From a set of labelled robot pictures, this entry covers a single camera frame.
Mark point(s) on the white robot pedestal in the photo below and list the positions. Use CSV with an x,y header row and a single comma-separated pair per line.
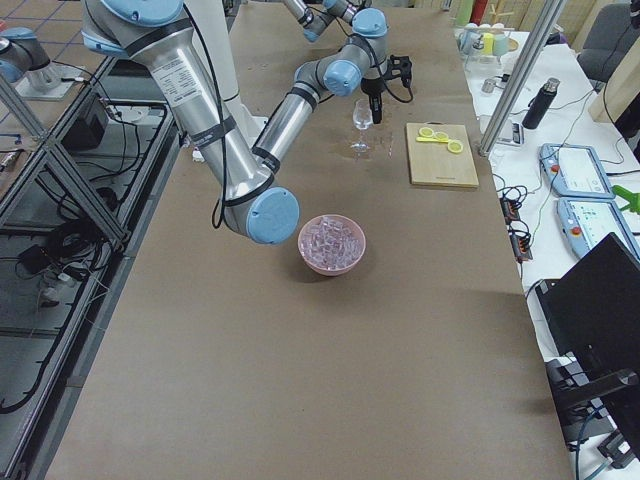
x,y
212,44

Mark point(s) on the black monitor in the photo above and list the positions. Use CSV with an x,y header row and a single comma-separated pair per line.
x,y
593,313

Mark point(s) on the upper teach pendant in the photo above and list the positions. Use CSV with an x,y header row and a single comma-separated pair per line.
x,y
575,171

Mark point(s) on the green grabber tool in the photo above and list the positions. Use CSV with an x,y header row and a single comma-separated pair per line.
x,y
632,199

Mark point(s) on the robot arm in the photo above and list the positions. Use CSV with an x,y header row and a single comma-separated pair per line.
x,y
314,23
159,35

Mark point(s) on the black water bottle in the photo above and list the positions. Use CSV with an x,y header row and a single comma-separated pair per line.
x,y
539,106

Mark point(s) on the clear wine glass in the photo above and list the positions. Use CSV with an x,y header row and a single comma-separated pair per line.
x,y
362,120

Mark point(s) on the teach pendant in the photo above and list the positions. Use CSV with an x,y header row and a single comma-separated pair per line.
x,y
587,221
575,171

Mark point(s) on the steel weight cylinder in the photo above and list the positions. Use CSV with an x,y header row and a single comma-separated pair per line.
x,y
488,86

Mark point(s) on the pink bowl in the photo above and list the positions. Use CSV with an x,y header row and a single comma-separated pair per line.
x,y
359,233

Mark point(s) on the yellow cup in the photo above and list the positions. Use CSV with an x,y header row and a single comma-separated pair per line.
x,y
487,43

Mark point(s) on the lemon slice lower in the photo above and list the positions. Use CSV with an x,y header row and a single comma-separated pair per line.
x,y
455,147

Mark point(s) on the clear ice cubes pile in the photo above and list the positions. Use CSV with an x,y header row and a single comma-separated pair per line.
x,y
330,244

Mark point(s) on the bamboo cutting board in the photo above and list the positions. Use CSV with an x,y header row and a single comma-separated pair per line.
x,y
433,165

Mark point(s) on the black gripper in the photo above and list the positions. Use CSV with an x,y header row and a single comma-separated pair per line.
x,y
371,90

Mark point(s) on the yellow plastic knife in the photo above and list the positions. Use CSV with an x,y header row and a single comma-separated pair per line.
x,y
433,140

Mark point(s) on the aluminium frame post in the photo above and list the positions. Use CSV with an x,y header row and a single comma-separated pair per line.
x,y
535,42

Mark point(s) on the lower teach pendant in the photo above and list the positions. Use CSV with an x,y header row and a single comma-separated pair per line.
x,y
587,221

